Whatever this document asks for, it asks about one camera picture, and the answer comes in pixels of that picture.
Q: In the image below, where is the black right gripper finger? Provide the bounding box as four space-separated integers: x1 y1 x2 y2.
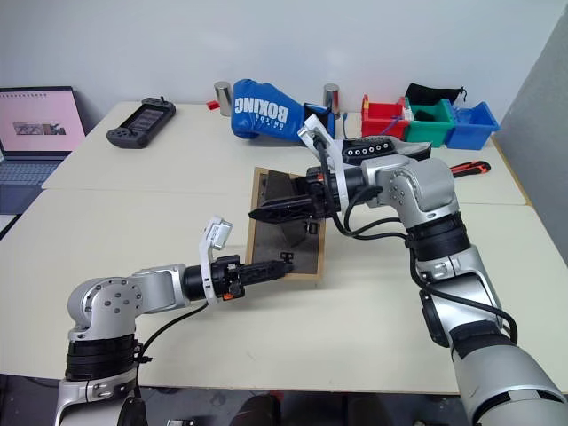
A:
259 194 313 210
248 206 314 224

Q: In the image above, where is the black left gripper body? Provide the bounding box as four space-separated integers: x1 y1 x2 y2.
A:
209 254 248 303

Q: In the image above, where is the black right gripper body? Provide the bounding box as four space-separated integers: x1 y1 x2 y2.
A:
304 165 339 221

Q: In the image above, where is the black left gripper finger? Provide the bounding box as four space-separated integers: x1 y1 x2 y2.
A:
242 259 295 274
242 271 286 286

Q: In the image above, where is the black device with round holes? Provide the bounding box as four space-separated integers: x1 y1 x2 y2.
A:
340 136 434 164

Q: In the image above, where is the red plastic bin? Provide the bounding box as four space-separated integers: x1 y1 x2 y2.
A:
359 93 410 139

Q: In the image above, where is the blue boxing glove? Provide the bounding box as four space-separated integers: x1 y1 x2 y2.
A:
228 78 337 144

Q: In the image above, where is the silver metal cylinder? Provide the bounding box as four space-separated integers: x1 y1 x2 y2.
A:
213 81 233 118
322 83 343 118

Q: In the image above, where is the green plastic bin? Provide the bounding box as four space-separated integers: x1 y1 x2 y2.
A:
402 98 459 149

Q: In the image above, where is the dark rounded shape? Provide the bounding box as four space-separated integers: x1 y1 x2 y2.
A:
238 392 282 426

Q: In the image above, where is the orange black utility knife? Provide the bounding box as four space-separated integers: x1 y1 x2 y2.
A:
448 160 492 179

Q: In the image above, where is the blue plastic bin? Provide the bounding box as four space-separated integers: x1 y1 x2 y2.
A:
444 100 502 152

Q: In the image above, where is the black handheld game controller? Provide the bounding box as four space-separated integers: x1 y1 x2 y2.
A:
106 96 178 150

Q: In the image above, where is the grey partition panel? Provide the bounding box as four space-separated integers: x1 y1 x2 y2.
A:
490 6 568 270

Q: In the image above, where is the open laptop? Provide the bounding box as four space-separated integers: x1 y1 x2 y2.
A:
0 85 88 215

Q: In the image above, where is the wooden picture frame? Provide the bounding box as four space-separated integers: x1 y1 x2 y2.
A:
243 166 327 283

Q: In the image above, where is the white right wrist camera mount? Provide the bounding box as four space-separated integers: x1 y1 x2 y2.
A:
296 114 348 219

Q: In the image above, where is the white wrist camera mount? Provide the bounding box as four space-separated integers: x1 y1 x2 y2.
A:
198 215 235 307
296 114 348 219

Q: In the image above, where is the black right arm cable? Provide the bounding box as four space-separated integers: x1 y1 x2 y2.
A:
310 131 519 346

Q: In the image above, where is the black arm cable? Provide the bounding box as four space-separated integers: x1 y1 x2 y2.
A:
131 301 215 400
310 131 519 346

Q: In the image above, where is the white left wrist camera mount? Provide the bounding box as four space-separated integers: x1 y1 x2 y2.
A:
198 215 235 307

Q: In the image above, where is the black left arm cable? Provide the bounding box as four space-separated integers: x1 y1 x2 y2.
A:
131 301 215 400

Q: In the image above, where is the black drawstring pouch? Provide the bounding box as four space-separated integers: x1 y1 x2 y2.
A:
404 82 469 108

